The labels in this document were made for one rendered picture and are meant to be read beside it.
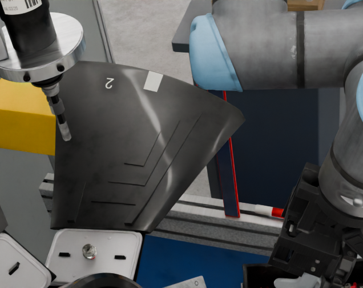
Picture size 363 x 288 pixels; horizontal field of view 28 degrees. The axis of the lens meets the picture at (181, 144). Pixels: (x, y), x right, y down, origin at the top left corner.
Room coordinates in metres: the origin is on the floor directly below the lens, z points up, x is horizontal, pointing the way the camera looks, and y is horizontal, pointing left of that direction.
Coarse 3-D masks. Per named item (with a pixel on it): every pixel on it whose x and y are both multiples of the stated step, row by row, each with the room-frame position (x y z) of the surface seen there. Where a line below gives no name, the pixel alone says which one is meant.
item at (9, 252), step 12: (0, 240) 0.40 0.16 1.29; (12, 240) 0.40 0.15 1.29; (0, 252) 0.40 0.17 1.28; (12, 252) 0.40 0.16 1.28; (24, 252) 0.40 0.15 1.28; (0, 264) 0.39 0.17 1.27; (12, 264) 0.39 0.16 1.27; (24, 264) 0.39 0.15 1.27; (36, 264) 0.39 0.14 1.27; (0, 276) 0.39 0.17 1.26; (12, 276) 0.39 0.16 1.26; (24, 276) 0.39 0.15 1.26; (36, 276) 0.39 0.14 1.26; (48, 276) 0.39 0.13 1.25
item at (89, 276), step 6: (84, 276) 0.37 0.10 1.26; (90, 276) 0.37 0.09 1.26; (96, 276) 0.37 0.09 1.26; (102, 276) 0.37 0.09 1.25; (108, 276) 0.38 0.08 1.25; (114, 276) 0.38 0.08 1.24; (120, 276) 0.38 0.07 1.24; (72, 282) 0.37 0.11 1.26; (78, 282) 0.36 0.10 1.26; (84, 282) 0.36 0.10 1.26; (90, 282) 0.37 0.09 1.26; (96, 282) 0.37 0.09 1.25; (102, 282) 0.37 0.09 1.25; (108, 282) 0.37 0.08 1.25; (114, 282) 0.37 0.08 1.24; (120, 282) 0.38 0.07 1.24; (126, 282) 0.38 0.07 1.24; (132, 282) 0.38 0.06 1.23
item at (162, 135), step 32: (96, 64) 0.69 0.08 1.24; (64, 96) 0.65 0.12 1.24; (96, 96) 0.64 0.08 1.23; (128, 96) 0.64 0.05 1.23; (160, 96) 0.64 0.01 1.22; (192, 96) 0.64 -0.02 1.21; (96, 128) 0.60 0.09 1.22; (128, 128) 0.59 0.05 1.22; (160, 128) 0.59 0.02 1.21; (192, 128) 0.59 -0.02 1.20; (224, 128) 0.60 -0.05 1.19; (64, 160) 0.56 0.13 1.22; (96, 160) 0.55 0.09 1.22; (128, 160) 0.54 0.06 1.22; (160, 160) 0.54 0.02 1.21; (192, 160) 0.54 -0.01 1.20; (64, 192) 0.52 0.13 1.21; (96, 192) 0.51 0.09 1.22; (128, 192) 0.50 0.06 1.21; (160, 192) 0.50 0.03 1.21; (64, 224) 0.48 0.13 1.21; (96, 224) 0.47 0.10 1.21; (128, 224) 0.46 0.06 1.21
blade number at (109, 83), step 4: (104, 76) 0.67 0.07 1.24; (108, 76) 0.67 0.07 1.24; (112, 76) 0.67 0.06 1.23; (116, 76) 0.67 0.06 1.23; (104, 80) 0.67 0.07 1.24; (108, 80) 0.67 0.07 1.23; (112, 80) 0.67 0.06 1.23; (116, 80) 0.67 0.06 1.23; (100, 84) 0.66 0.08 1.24; (104, 84) 0.66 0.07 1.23; (108, 84) 0.66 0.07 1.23; (112, 84) 0.66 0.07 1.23; (116, 84) 0.66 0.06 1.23; (100, 88) 0.65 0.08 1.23; (104, 88) 0.65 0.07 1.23; (108, 88) 0.65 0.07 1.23; (112, 88) 0.65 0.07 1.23; (116, 88) 0.65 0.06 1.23; (108, 92) 0.65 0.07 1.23; (112, 92) 0.65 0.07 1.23
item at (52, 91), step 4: (56, 84) 0.43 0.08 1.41; (44, 88) 0.43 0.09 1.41; (48, 88) 0.43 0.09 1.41; (52, 88) 0.43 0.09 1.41; (56, 88) 0.43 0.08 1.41; (44, 92) 0.43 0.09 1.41; (48, 92) 0.43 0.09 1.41; (52, 92) 0.43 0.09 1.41; (56, 92) 0.43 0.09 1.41; (48, 96) 0.43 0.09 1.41; (52, 96) 0.43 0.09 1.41
